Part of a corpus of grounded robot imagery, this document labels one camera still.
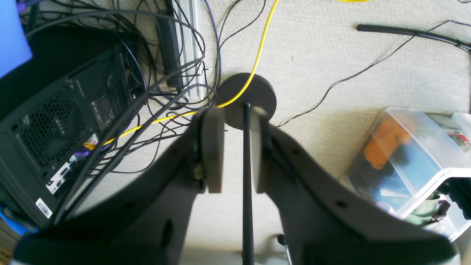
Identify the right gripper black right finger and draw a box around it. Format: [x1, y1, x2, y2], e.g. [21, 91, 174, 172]
[250, 107, 458, 265]

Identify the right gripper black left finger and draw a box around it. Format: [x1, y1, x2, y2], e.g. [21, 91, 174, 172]
[11, 107, 225, 265]

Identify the black stand pole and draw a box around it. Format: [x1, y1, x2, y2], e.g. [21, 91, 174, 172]
[242, 102, 255, 265]

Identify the clear plastic storage box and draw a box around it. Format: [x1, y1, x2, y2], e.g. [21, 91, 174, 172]
[340, 107, 471, 241]

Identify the black computer tower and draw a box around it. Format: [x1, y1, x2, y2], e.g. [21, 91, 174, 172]
[0, 26, 145, 228]

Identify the black round stand base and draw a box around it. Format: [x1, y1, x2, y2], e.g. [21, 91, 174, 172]
[216, 73, 277, 130]

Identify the black power adapter brick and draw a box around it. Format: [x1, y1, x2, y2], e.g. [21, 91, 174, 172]
[155, 17, 181, 75]

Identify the black floor tube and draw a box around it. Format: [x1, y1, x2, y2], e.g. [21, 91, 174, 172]
[356, 24, 471, 51]

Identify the blue panel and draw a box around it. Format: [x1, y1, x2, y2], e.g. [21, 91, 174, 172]
[0, 0, 32, 77]

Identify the aluminium frame rail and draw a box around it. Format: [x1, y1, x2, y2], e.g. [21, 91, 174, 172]
[170, 0, 206, 102]

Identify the yellow cable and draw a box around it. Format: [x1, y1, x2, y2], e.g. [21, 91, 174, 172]
[85, 0, 368, 150]

